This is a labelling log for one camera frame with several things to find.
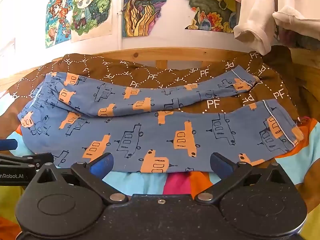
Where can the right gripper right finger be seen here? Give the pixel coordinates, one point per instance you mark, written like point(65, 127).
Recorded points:
point(231, 175)

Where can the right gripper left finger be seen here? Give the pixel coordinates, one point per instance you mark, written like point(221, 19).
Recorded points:
point(90, 175)

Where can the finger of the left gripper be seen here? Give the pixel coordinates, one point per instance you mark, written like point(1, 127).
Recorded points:
point(8, 144)
point(36, 159)

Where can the blue patterned pajama pants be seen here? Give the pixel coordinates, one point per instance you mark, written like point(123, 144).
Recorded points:
point(76, 118)

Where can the colorful patchwork bedsheet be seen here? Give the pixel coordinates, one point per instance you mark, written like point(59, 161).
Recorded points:
point(301, 165)

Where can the brown PF patterned blanket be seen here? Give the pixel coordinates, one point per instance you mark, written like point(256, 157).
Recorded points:
point(275, 71)

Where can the anime character poster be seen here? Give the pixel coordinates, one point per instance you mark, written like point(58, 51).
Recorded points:
point(77, 20)

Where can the torn colourful art poster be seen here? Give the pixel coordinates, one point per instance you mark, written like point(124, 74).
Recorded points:
point(213, 15)

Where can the hanging white garment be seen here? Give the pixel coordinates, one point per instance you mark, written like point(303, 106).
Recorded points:
point(260, 18)

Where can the swirly colourful art poster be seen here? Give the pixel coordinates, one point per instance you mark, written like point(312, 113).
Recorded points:
point(140, 16)

